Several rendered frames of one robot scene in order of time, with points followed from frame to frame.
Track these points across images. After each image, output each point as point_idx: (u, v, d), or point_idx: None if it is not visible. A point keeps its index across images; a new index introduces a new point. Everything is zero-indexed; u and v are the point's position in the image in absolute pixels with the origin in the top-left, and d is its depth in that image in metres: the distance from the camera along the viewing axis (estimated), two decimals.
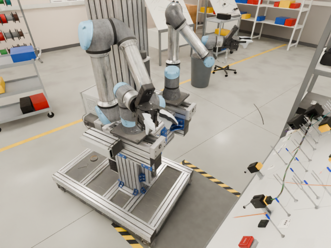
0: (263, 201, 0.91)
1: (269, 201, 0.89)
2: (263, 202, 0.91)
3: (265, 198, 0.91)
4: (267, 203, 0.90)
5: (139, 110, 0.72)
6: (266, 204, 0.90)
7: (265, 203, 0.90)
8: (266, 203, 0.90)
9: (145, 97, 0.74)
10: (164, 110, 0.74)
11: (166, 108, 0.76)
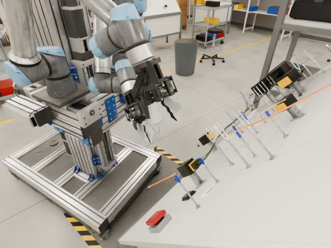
0: (189, 166, 0.67)
1: (195, 164, 0.65)
2: (189, 167, 0.67)
3: (192, 161, 0.68)
4: (193, 169, 0.67)
5: None
6: (192, 170, 0.66)
7: (191, 169, 0.67)
8: (192, 168, 0.66)
9: None
10: (147, 110, 0.64)
11: (142, 109, 0.63)
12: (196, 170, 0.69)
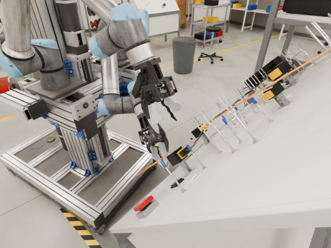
0: (178, 154, 0.68)
1: (183, 151, 0.66)
2: (178, 155, 0.68)
3: (181, 149, 0.68)
4: (181, 156, 0.67)
5: None
6: (181, 157, 0.67)
7: (180, 157, 0.68)
8: (180, 156, 0.67)
9: None
10: (147, 110, 0.64)
11: (142, 109, 0.63)
12: (185, 158, 0.70)
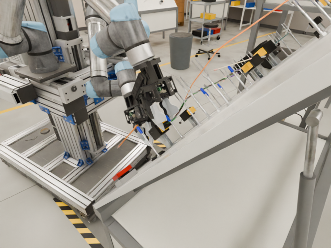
0: (158, 127, 0.68)
1: (164, 124, 0.67)
2: (158, 128, 0.69)
3: (162, 123, 0.69)
4: (162, 129, 0.68)
5: None
6: (161, 130, 0.68)
7: (160, 130, 0.68)
8: (161, 129, 0.68)
9: None
10: (149, 110, 0.65)
11: (145, 110, 0.63)
12: (166, 131, 0.70)
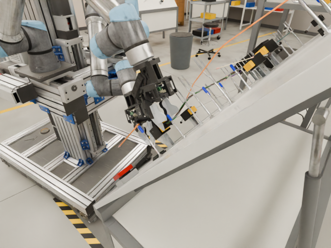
0: (158, 127, 0.68)
1: (164, 124, 0.67)
2: (158, 128, 0.69)
3: (162, 123, 0.69)
4: (162, 129, 0.68)
5: None
6: (161, 130, 0.68)
7: (161, 130, 0.68)
8: (161, 129, 0.68)
9: None
10: (149, 110, 0.65)
11: (144, 110, 0.64)
12: (167, 131, 0.69)
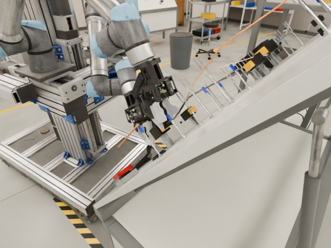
0: (158, 127, 0.68)
1: (164, 124, 0.67)
2: (158, 128, 0.69)
3: (162, 123, 0.69)
4: (162, 129, 0.68)
5: None
6: (161, 130, 0.68)
7: (160, 130, 0.68)
8: (161, 129, 0.68)
9: None
10: (149, 110, 0.65)
11: (145, 110, 0.63)
12: (167, 131, 0.69)
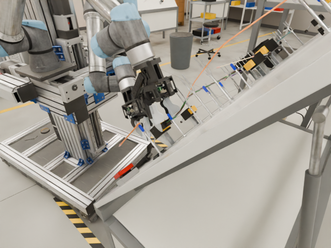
0: None
1: (164, 123, 0.67)
2: None
3: (162, 122, 0.69)
4: (162, 128, 0.68)
5: None
6: (162, 129, 0.68)
7: None
8: None
9: None
10: (148, 110, 0.64)
11: (143, 109, 0.63)
12: (168, 130, 0.70)
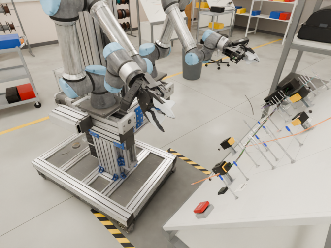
0: (222, 168, 0.86)
1: (227, 166, 0.85)
2: (222, 169, 0.87)
3: (224, 164, 0.87)
4: (225, 170, 0.86)
5: (142, 108, 0.73)
6: (225, 170, 0.86)
7: (224, 170, 0.86)
8: (224, 170, 0.86)
9: (133, 100, 0.69)
10: (156, 101, 0.66)
11: (155, 96, 0.65)
12: (228, 170, 0.87)
